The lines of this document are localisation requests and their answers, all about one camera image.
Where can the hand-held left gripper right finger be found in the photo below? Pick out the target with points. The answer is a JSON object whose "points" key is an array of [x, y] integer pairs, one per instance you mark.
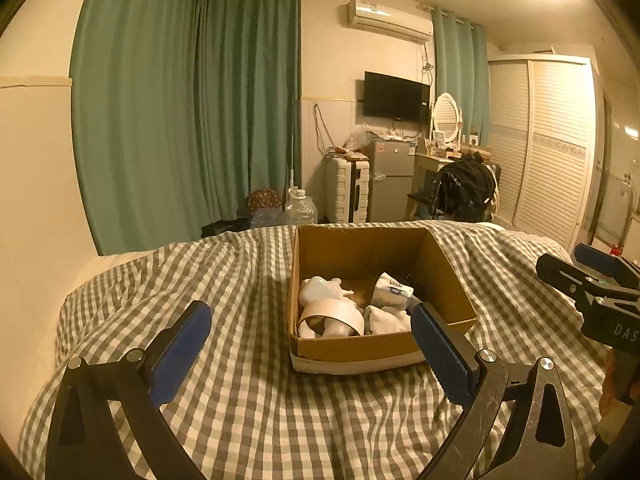
{"points": [[442, 355]]}

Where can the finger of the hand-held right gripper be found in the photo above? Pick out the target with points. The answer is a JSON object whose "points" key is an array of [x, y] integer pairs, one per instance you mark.
{"points": [[600, 260], [565, 272]]}

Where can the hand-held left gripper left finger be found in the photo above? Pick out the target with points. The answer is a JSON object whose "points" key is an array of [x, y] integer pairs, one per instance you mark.
{"points": [[180, 355]]}

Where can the white socks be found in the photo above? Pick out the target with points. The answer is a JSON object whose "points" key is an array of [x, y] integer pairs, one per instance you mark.
{"points": [[385, 320]]}

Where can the white tissue packet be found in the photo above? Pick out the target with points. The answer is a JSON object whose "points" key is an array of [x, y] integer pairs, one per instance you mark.
{"points": [[392, 290]]}

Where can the brown cardboard box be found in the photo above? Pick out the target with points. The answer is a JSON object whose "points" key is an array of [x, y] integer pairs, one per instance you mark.
{"points": [[350, 350]]}

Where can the white rounded object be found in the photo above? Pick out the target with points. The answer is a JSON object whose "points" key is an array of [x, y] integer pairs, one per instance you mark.
{"points": [[335, 328]]}

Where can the white handheld device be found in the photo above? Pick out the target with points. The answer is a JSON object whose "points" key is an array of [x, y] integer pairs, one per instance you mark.
{"points": [[320, 290]]}

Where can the person's right hand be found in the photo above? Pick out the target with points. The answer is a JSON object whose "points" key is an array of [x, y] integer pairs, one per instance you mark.
{"points": [[611, 395]]}

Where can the grey white checked blanket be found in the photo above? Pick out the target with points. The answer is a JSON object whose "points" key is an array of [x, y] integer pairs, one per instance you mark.
{"points": [[250, 410]]}

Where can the white louvred wardrobe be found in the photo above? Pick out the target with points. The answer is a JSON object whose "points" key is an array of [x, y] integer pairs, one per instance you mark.
{"points": [[545, 150]]}

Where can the black jacket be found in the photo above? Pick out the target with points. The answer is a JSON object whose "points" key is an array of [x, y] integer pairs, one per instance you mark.
{"points": [[462, 190]]}

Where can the black floor bag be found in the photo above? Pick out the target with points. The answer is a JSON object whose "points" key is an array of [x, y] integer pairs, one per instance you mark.
{"points": [[225, 228]]}

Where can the crumpled bluish plastic bag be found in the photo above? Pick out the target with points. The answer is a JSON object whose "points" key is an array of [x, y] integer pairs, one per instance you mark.
{"points": [[267, 218]]}

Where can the dark patterned bag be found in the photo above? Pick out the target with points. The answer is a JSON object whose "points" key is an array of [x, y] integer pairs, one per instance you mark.
{"points": [[262, 200]]}

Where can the white dressing table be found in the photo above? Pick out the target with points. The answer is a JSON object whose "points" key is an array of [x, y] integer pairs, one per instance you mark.
{"points": [[425, 165]]}

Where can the silver small fridge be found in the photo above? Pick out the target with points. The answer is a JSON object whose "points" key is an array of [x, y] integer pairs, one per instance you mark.
{"points": [[392, 180]]}

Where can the clear water jug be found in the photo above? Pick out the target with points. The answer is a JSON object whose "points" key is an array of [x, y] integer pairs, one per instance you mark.
{"points": [[301, 210]]}

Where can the white suitcase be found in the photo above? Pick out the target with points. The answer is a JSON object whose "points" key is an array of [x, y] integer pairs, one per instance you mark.
{"points": [[342, 190]]}

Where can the white oval mirror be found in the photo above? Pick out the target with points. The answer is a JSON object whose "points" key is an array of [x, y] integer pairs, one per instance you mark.
{"points": [[446, 115]]}

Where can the white stick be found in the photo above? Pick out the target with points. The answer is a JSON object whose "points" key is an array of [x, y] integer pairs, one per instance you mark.
{"points": [[292, 170]]}

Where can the narrow green curtain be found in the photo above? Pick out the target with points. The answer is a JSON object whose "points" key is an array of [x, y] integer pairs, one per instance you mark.
{"points": [[460, 70]]}

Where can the clear plastic bag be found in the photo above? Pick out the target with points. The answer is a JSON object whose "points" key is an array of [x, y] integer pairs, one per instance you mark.
{"points": [[359, 137]]}

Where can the wide green curtain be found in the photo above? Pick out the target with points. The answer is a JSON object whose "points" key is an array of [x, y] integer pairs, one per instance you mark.
{"points": [[135, 110]]}

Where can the white air conditioner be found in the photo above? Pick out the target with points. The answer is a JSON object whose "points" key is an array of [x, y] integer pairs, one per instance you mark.
{"points": [[385, 17]]}

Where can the small photo frame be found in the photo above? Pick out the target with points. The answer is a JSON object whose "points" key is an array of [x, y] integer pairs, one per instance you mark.
{"points": [[438, 137]]}

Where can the black wall television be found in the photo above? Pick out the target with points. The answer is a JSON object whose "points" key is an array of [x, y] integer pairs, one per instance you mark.
{"points": [[395, 95]]}

